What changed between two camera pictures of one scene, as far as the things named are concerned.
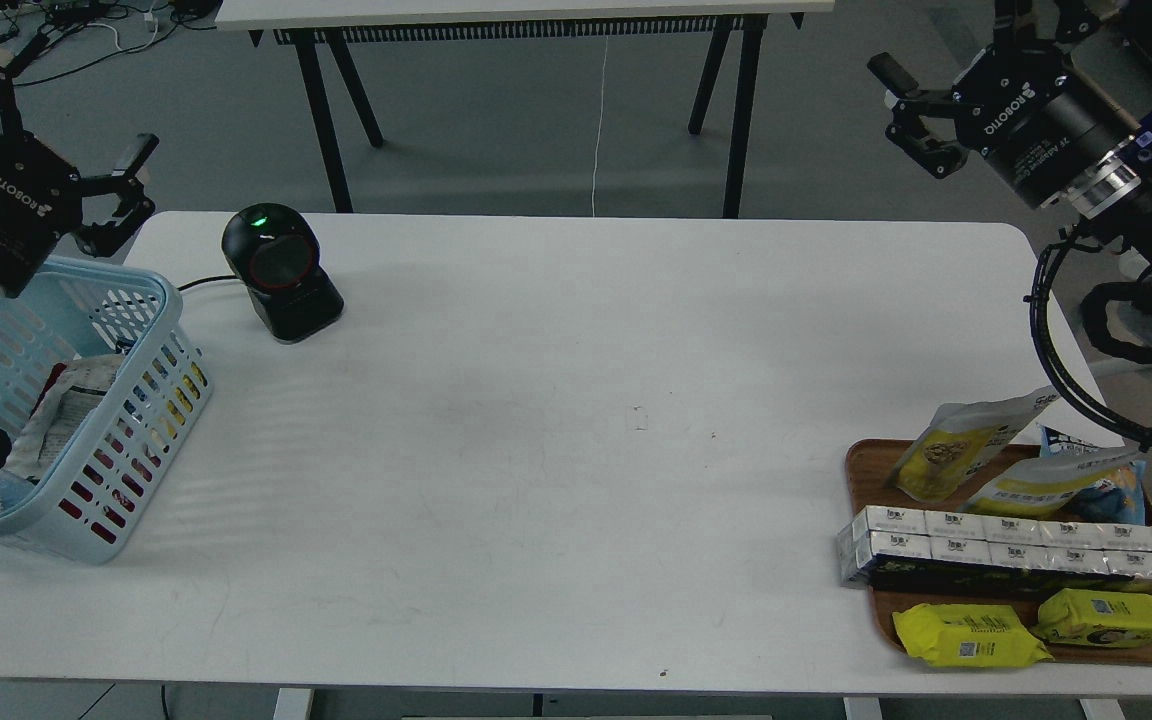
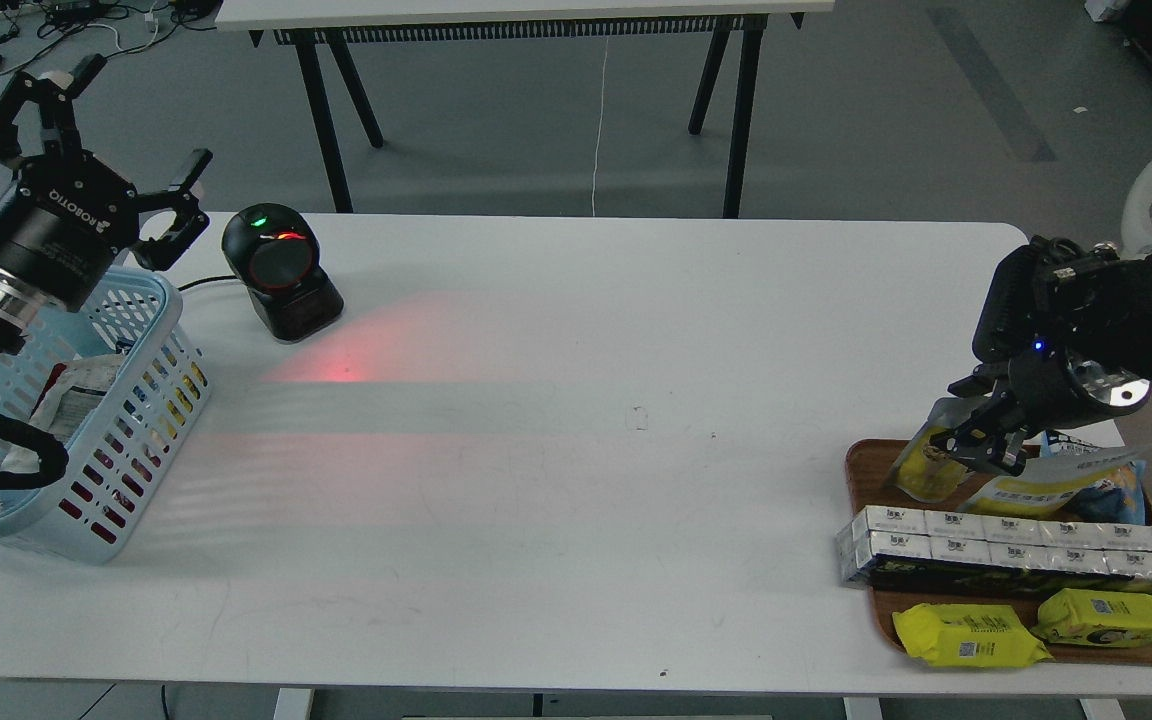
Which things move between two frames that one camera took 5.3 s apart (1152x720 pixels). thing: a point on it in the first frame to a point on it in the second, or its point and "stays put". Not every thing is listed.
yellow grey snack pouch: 960,437 stays put
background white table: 323,29 stays put
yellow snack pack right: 1106,618 stays put
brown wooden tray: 870,465 stays put
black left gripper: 6,199 to 66,217
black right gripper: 1018,104 to 1054,389
